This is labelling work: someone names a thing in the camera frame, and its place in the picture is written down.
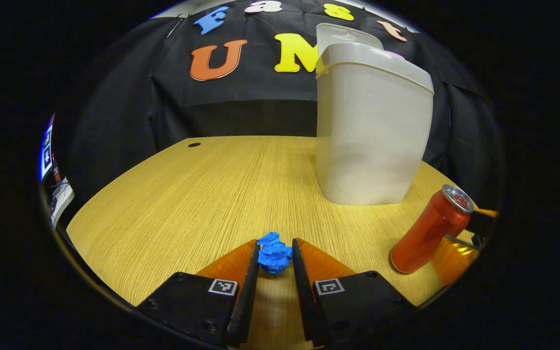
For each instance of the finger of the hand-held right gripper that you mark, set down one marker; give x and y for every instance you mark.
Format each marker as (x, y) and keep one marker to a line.
(452, 260)
(483, 221)

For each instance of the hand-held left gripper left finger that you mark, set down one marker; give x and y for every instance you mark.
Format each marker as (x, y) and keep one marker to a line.
(248, 291)

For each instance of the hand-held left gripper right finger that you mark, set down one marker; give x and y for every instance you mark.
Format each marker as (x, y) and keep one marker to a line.
(302, 291)

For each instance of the red pop can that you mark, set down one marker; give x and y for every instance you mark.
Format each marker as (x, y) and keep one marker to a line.
(428, 233)

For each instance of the blue paper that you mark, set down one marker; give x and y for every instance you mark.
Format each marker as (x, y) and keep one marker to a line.
(274, 255)

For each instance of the white desktop garbage bin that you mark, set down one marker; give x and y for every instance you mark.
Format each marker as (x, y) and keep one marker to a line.
(367, 136)

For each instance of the white side desk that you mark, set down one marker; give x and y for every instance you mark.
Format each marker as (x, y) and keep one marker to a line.
(61, 199)

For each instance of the black backdrop cloth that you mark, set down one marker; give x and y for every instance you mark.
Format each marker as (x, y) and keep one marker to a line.
(114, 97)

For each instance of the computer monitor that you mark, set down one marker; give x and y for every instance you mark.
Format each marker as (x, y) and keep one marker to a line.
(46, 150)

